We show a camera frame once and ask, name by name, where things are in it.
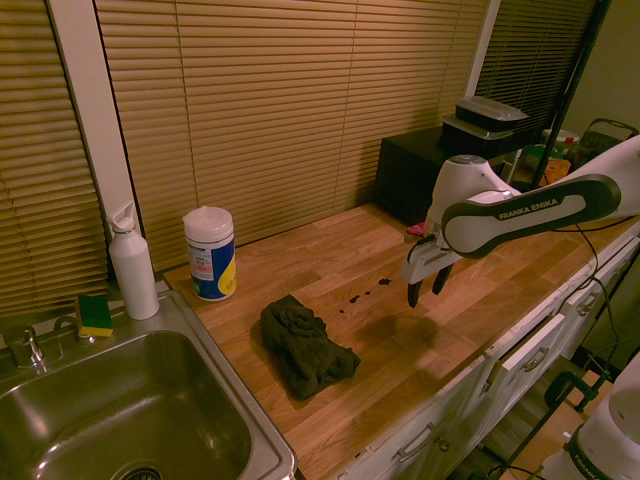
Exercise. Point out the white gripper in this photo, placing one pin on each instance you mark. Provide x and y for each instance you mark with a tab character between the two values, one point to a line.
425	260

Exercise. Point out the dark green terry towel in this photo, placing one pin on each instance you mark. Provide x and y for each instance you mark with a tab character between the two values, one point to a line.
305	345

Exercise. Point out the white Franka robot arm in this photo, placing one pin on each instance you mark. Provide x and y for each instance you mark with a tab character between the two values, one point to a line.
525	215

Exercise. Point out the dark liquid spill drops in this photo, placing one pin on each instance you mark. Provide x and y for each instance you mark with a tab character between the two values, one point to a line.
384	281

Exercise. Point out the small pink object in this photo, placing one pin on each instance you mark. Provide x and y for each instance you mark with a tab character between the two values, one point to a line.
416	229

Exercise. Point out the black cabinet box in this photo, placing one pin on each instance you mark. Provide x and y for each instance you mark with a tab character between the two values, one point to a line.
405	175

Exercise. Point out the white drawer cabinet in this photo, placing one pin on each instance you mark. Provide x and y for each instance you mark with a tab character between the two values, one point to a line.
505	375

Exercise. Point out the black lidded food container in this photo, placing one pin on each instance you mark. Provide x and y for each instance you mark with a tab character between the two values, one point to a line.
487	111
467	132

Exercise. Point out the green package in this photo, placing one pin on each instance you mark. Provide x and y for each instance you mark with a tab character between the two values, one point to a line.
535	157

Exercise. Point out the orange box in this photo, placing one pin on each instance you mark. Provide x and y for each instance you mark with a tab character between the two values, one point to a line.
557	172

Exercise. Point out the dark green clamp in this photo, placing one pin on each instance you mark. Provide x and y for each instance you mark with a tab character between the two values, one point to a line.
575	390

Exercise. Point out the white plastic tub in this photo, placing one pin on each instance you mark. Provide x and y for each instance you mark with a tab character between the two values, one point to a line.
562	137

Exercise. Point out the disinfecting wipes canister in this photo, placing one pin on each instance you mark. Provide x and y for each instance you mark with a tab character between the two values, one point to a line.
210	255

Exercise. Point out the wide beige window blind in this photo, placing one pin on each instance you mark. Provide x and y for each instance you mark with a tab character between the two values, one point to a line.
280	115

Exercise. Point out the black tripod pole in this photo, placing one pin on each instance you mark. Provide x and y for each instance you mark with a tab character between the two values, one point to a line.
570	90

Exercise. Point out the dark shaded window blind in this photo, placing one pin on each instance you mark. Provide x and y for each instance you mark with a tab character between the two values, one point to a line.
535	65

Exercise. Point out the white water bottle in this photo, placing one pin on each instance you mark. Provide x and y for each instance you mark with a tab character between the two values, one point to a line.
132	270

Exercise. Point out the stainless steel sink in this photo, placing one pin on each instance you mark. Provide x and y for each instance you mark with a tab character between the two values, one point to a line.
125	400

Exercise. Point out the green and yellow sponge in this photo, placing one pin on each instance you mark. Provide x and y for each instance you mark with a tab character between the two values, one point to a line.
95	317

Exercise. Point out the narrow beige window blind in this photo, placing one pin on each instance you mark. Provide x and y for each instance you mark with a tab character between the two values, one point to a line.
40	175

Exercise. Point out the slim white window frame post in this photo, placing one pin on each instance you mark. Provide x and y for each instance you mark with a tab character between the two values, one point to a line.
482	45

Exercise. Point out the wide white window frame post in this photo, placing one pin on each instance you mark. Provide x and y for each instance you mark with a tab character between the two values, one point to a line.
95	110

